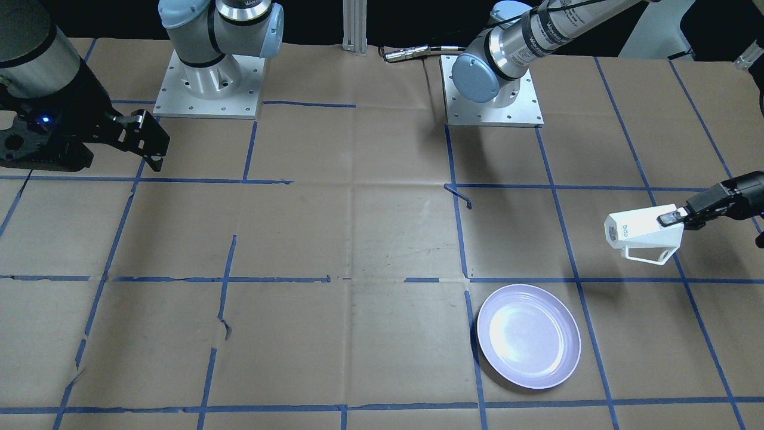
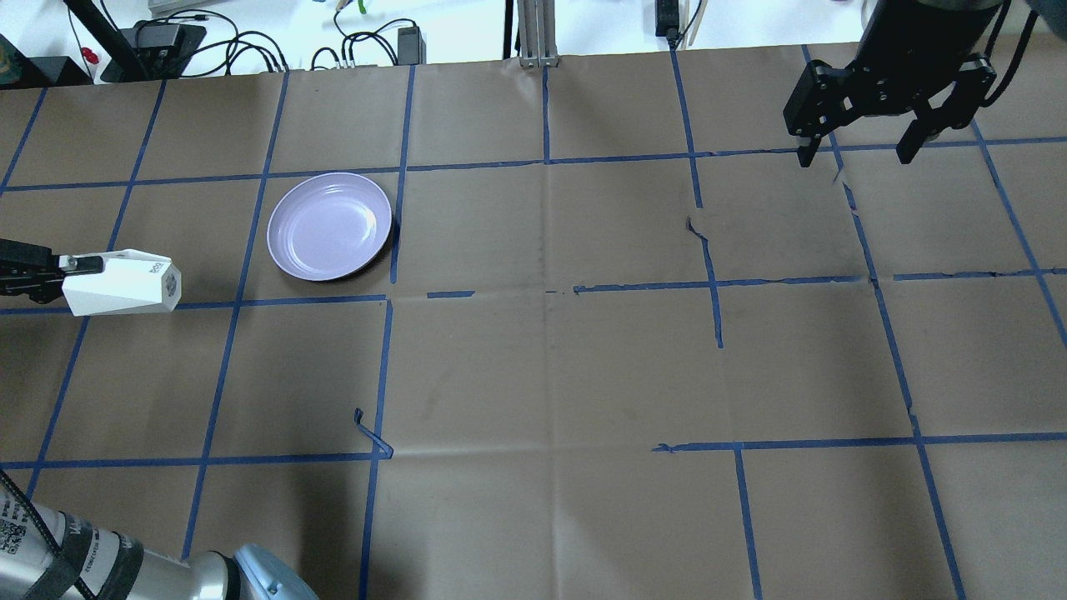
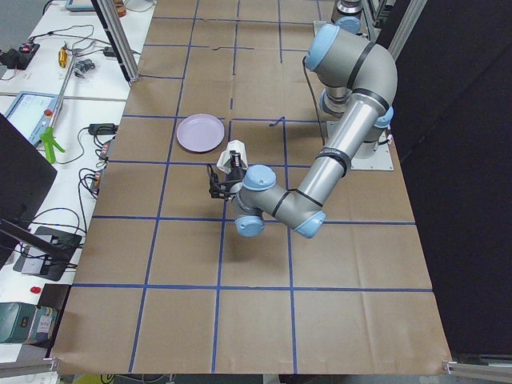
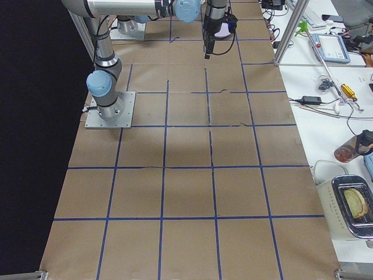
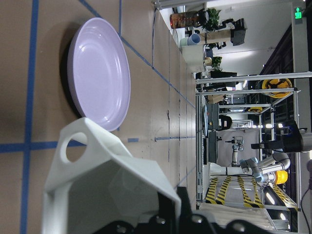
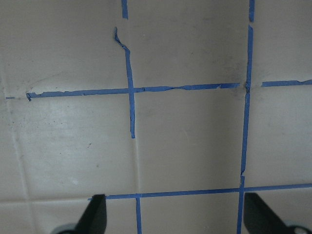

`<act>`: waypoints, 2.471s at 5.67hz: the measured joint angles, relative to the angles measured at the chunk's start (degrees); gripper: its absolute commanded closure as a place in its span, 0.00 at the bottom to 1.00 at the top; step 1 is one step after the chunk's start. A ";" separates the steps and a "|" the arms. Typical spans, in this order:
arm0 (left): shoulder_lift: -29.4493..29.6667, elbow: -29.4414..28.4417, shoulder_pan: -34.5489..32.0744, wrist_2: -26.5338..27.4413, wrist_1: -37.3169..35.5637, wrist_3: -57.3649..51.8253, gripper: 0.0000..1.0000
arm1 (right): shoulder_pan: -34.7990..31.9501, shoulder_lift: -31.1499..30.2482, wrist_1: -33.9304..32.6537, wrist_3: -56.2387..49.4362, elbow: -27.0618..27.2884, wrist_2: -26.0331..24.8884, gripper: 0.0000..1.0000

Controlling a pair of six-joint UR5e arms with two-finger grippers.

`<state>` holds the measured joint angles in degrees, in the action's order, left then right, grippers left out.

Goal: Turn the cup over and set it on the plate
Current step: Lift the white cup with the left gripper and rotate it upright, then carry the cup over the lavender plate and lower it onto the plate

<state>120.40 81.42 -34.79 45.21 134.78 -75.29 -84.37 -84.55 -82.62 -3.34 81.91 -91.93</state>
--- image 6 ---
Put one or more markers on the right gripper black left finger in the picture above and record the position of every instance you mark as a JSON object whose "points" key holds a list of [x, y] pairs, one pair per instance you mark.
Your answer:
{"points": [[94, 218]]}

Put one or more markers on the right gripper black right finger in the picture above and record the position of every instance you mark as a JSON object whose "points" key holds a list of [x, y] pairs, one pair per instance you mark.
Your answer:
{"points": [[259, 218]]}

